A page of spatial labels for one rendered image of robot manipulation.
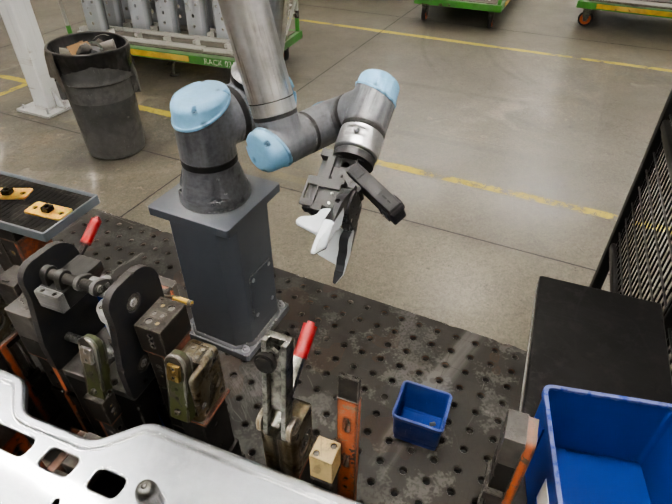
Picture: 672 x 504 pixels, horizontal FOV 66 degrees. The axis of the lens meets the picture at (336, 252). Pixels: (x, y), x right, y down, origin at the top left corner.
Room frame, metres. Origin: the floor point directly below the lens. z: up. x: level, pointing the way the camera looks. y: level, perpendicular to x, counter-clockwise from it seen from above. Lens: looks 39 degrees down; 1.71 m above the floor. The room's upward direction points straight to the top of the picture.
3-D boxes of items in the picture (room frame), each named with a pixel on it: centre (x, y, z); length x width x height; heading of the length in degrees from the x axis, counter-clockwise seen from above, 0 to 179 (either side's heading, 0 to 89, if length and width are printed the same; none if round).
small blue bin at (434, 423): (0.64, -0.18, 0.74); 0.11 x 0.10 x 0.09; 68
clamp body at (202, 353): (0.53, 0.23, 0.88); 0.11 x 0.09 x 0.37; 158
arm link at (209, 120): (0.96, 0.26, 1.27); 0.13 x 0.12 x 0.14; 137
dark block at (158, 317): (0.58, 0.28, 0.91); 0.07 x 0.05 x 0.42; 158
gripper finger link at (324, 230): (0.61, 0.03, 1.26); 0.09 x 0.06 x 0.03; 158
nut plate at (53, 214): (0.80, 0.54, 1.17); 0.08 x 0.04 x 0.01; 71
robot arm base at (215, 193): (0.96, 0.26, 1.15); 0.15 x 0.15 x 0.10
